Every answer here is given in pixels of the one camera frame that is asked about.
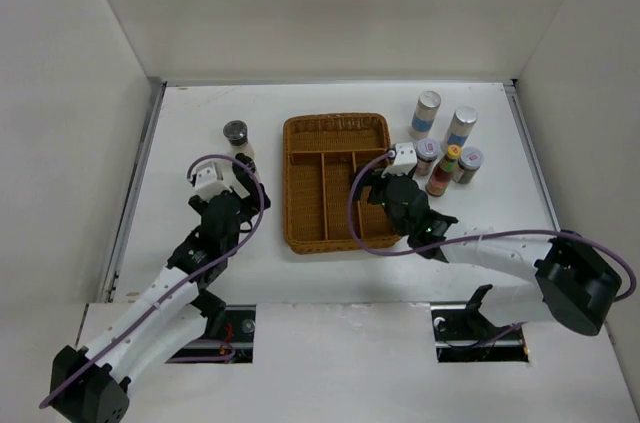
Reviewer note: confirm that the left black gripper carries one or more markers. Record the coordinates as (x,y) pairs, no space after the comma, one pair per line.
(250,205)

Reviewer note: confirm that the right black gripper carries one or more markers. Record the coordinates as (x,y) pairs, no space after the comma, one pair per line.
(377,184)

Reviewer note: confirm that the yellow cap sauce bottle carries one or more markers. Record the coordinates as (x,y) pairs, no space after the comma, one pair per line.
(443,172)

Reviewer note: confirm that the short sauce jar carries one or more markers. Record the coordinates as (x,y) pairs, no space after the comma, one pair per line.
(428,152)
(468,164)

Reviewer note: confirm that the tall jar blue label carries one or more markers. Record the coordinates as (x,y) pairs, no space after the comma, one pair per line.
(425,113)
(463,120)

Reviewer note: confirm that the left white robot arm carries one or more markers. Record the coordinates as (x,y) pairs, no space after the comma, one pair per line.
(93,383)

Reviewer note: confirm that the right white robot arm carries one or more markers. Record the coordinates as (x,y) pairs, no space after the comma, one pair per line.
(559,277)

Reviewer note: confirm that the brown wicker divided basket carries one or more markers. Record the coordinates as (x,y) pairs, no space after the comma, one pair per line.
(321,156)

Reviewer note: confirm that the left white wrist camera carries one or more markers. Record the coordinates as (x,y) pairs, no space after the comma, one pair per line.
(211,178)

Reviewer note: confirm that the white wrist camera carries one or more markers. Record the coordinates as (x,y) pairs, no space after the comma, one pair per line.
(404,160)
(211,178)

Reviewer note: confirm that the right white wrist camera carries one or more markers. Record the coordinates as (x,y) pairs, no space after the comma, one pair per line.
(404,160)

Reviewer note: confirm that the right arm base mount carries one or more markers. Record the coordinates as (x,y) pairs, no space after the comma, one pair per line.
(463,335)

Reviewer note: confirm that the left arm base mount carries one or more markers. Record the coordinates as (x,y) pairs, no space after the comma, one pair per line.
(228,337)

